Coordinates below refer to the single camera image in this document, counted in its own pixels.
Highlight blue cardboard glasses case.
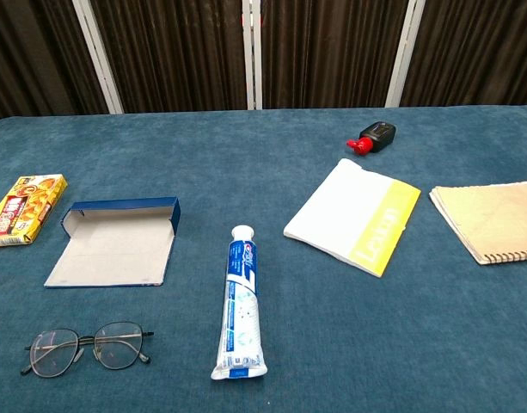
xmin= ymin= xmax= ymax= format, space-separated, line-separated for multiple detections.
xmin=44 ymin=196 xmax=181 ymax=288

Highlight blue felt table mat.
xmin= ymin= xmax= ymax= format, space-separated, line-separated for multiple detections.
xmin=0 ymin=105 xmax=527 ymax=413

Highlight black bottle red cap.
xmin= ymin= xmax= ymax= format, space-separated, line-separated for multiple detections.
xmin=346 ymin=121 xmax=397 ymax=157

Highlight dark brown curtain panel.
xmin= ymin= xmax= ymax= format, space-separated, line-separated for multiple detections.
xmin=400 ymin=0 xmax=527 ymax=108
xmin=260 ymin=0 xmax=409 ymax=110
xmin=89 ymin=0 xmax=249 ymax=115
xmin=0 ymin=0 xmax=110 ymax=124

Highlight white blue toothpaste tube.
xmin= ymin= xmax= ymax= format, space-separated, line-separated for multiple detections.
xmin=210 ymin=225 xmax=268 ymax=381

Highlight white frame post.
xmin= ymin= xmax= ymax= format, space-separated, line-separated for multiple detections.
xmin=383 ymin=0 xmax=426 ymax=108
xmin=242 ymin=0 xmax=263 ymax=111
xmin=71 ymin=0 xmax=125 ymax=115

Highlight white and yellow book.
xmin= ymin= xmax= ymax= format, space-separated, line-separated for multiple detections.
xmin=283 ymin=157 xmax=422 ymax=279

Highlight tan spiral notebook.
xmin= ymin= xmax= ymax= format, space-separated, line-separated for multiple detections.
xmin=428 ymin=179 xmax=527 ymax=266

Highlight wire-frame eyeglasses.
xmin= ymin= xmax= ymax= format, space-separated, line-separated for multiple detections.
xmin=20 ymin=321 xmax=156 ymax=379

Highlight yellow snack box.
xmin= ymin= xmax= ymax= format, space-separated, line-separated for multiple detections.
xmin=0 ymin=173 xmax=69 ymax=249

